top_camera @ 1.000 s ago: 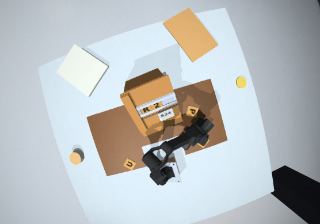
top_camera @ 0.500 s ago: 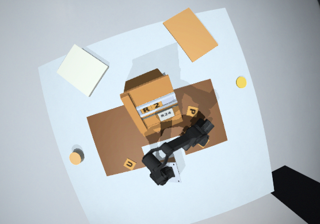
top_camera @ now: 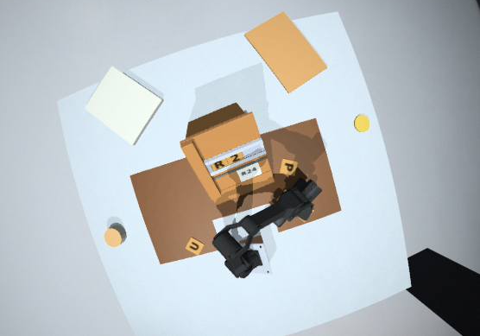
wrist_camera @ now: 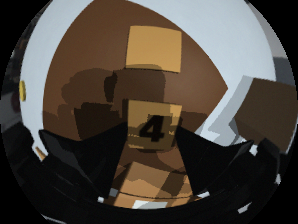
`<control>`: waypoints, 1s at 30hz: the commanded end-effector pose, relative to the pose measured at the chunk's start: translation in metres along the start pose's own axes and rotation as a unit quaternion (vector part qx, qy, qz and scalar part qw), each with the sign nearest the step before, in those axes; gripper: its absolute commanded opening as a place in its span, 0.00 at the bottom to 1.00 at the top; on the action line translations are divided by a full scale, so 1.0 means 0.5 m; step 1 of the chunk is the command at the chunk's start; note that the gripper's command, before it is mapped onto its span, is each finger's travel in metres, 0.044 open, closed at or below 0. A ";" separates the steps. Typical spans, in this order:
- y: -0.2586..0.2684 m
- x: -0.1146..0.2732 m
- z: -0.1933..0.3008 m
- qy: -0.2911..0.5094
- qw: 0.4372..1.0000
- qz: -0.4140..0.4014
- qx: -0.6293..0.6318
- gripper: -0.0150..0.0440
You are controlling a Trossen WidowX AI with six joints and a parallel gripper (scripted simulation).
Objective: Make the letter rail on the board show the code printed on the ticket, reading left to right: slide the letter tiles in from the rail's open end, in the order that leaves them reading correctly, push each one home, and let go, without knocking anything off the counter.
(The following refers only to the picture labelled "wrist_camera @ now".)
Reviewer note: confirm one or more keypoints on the tan letter tile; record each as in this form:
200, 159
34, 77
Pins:
154, 48
152, 125

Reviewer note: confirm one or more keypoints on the white paper ticket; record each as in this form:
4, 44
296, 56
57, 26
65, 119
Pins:
139, 204

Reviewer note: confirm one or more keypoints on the yellow round disc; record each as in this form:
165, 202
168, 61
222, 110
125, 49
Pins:
22, 90

